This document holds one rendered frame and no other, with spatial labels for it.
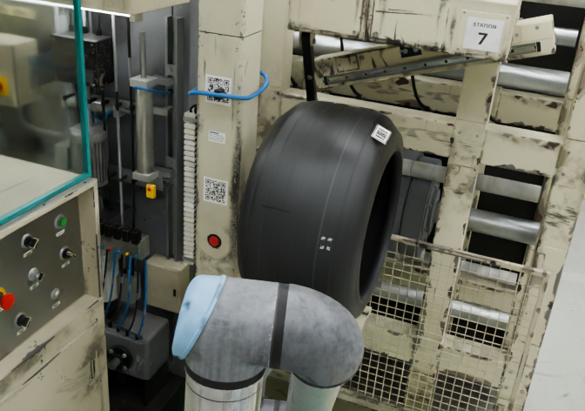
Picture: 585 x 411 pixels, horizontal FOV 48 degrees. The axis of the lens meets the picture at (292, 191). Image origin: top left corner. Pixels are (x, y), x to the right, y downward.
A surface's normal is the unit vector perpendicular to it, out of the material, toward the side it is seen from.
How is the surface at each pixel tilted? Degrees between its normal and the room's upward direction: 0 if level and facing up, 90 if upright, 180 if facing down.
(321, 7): 90
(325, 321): 49
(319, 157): 39
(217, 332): 72
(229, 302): 30
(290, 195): 59
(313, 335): 67
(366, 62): 90
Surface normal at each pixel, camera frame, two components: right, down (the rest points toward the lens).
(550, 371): 0.07, -0.91
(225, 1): -0.36, 0.36
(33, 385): 0.93, 0.22
